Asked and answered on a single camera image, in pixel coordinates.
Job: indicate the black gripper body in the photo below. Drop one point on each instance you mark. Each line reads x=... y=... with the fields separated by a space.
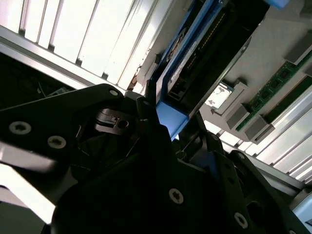
x=146 y=207

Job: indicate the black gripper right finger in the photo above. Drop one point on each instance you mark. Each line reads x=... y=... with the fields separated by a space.
x=226 y=170

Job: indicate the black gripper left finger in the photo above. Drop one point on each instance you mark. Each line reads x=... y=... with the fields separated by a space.
x=36 y=126

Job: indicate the hard disk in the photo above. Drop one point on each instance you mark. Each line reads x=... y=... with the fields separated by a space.
x=170 y=117

